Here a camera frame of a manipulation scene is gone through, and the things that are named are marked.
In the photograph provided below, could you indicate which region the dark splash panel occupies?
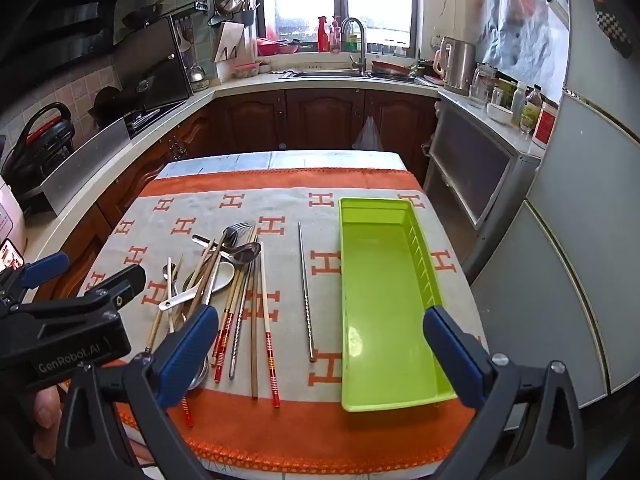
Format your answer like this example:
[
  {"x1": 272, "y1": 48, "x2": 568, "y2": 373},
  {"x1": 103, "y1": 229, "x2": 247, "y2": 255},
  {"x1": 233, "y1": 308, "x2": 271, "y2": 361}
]
[{"x1": 114, "y1": 15, "x2": 194, "y2": 112}]

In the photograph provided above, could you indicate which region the red pan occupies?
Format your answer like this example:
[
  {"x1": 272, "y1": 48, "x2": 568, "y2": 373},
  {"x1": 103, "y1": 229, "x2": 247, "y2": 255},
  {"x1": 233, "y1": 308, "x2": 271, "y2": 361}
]
[{"x1": 371, "y1": 60, "x2": 417, "y2": 79}]

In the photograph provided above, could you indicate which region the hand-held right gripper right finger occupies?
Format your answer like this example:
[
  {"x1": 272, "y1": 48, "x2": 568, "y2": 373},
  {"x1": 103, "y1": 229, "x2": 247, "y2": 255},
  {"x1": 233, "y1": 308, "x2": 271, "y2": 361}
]
[{"x1": 422, "y1": 305, "x2": 586, "y2": 480}]

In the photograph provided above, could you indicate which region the crumpled plastic wall sheet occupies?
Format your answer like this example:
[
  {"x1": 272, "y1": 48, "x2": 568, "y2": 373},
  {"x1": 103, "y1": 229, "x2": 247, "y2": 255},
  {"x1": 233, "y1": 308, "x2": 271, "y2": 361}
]
[{"x1": 476, "y1": 0, "x2": 572, "y2": 102}]

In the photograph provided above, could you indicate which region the clear plastic bottle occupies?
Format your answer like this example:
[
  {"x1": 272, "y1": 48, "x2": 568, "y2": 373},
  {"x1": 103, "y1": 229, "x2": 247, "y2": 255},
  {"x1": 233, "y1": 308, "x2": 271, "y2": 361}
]
[{"x1": 520, "y1": 85, "x2": 544, "y2": 134}]

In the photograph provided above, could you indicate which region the person's left hand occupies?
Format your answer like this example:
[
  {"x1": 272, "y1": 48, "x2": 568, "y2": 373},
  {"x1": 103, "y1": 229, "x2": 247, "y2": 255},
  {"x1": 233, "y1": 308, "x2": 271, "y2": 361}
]
[{"x1": 27, "y1": 387, "x2": 66, "y2": 461}]

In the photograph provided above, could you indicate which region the black electric cooker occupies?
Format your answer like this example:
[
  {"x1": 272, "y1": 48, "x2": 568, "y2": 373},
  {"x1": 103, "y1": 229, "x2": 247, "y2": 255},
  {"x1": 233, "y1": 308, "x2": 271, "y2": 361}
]
[{"x1": 1, "y1": 102, "x2": 77, "y2": 197}]

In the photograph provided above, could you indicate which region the white plastic bag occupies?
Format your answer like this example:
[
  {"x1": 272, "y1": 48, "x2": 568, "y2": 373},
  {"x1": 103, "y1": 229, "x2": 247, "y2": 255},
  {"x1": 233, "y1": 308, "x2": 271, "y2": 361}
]
[{"x1": 352, "y1": 115, "x2": 385, "y2": 152}]

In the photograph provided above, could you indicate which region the pale cutting board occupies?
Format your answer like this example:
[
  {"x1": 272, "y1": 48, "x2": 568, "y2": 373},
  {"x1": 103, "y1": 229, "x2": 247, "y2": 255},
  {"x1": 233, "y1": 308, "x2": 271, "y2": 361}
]
[{"x1": 214, "y1": 21, "x2": 247, "y2": 64}]

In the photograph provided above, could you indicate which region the pink rice cooker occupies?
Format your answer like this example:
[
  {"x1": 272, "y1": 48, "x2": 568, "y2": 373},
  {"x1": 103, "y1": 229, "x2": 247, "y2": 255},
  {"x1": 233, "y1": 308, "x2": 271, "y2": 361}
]
[{"x1": 0, "y1": 174, "x2": 27, "y2": 262}]

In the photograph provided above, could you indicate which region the red label jar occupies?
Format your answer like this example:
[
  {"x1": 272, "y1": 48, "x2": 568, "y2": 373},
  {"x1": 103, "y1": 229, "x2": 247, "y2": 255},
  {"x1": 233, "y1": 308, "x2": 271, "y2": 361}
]
[{"x1": 530, "y1": 99, "x2": 560, "y2": 151}]

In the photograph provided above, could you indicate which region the black frying pan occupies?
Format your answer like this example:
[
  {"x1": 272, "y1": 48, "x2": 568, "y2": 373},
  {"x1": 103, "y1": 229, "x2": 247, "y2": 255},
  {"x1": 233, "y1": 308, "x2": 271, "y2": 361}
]
[{"x1": 121, "y1": 0, "x2": 177, "y2": 32}]

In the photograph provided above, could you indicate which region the grey metal-frame cabinet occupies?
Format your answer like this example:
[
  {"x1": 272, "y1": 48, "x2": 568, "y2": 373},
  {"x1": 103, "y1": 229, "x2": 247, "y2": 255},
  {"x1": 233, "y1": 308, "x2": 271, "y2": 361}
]
[{"x1": 421, "y1": 92, "x2": 544, "y2": 272}]

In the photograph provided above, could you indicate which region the steel faucet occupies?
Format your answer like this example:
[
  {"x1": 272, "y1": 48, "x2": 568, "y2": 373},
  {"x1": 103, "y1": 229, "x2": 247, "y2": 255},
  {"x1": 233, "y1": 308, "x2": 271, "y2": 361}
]
[{"x1": 340, "y1": 16, "x2": 369, "y2": 74}]

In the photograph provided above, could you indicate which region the orange printed blanket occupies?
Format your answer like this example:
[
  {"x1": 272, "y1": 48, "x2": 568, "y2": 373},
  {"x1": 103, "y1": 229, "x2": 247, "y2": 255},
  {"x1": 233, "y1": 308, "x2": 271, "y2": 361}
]
[{"x1": 65, "y1": 167, "x2": 489, "y2": 476}]

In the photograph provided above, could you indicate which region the steel electric kettle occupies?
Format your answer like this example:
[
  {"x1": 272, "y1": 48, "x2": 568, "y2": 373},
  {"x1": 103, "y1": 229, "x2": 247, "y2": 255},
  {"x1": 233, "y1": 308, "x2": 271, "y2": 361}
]
[{"x1": 432, "y1": 36, "x2": 477, "y2": 97}]

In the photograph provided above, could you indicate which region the black range hood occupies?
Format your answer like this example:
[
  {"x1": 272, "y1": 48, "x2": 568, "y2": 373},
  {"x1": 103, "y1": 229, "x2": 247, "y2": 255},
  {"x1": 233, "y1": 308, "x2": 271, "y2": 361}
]
[{"x1": 0, "y1": 0, "x2": 122, "y2": 63}]

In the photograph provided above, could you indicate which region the white bowl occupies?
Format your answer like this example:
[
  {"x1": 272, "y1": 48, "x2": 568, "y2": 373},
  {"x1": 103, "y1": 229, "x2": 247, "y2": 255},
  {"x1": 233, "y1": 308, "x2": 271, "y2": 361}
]
[{"x1": 487, "y1": 103, "x2": 515, "y2": 126}]

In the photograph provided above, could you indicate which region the gas stove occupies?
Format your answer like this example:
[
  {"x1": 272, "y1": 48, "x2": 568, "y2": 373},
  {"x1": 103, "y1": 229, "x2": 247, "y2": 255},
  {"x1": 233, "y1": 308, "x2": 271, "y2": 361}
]
[{"x1": 122, "y1": 100, "x2": 194, "y2": 139}]

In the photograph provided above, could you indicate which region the steel splash guard panel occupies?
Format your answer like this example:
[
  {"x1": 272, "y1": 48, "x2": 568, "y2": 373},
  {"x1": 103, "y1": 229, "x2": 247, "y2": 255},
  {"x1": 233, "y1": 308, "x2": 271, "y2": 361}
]
[{"x1": 39, "y1": 117, "x2": 132, "y2": 217}]

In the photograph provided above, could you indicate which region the large steel spoon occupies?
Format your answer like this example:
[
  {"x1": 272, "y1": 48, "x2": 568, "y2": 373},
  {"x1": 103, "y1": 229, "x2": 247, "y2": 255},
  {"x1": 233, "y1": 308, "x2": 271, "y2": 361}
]
[{"x1": 191, "y1": 234, "x2": 263, "y2": 265}]

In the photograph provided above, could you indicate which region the small steel spoon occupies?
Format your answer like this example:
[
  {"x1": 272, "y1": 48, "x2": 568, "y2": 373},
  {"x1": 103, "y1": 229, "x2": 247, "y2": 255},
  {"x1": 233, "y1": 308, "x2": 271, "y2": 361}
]
[{"x1": 162, "y1": 262, "x2": 189, "y2": 327}]

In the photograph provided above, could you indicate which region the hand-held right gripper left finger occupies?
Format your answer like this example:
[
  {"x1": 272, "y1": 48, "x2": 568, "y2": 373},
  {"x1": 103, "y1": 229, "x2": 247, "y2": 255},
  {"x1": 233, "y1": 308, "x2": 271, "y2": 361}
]
[{"x1": 50, "y1": 304, "x2": 220, "y2": 480}]

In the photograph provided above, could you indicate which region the silver refrigerator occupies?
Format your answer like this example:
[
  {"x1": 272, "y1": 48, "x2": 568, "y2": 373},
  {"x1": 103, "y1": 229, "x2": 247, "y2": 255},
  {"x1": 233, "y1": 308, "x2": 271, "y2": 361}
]
[{"x1": 469, "y1": 0, "x2": 640, "y2": 411}]

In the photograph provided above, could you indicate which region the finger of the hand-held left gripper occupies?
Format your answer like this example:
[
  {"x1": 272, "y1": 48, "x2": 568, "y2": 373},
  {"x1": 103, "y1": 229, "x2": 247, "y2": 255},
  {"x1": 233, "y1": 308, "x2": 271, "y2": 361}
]
[
  {"x1": 84, "y1": 263, "x2": 147, "y2": 312},
  {"x1": 0, "y1": 252, "x2": 70, "y2": 302}
]

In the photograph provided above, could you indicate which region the green plastic tray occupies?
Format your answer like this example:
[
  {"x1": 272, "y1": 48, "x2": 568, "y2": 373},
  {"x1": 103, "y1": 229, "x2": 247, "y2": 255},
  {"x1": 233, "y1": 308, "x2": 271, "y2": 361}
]
[{"x1": 339, "y1": 197, "x2": 459, "y2": 414}]

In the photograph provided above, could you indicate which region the long steel spoon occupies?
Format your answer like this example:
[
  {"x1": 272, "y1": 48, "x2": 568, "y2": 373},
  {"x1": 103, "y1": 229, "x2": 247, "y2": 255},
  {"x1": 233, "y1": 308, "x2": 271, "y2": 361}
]
[{"x1": 187, "y1": 225, "x2": 242, "y2": 392}]

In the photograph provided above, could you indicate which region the white ceramic spoon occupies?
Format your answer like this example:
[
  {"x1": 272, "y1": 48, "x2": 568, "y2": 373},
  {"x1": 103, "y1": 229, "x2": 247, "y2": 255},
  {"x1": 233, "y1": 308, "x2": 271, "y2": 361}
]
[{"x1": 158, "y1": 261, "x2": 236, "y2": 311}]

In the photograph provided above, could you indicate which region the glass jar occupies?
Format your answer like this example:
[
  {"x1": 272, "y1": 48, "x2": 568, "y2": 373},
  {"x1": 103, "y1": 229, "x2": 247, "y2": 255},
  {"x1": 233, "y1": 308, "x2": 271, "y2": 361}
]
[{"x1": 469, "y1": 64, "x2": 496, "y2": 109}]

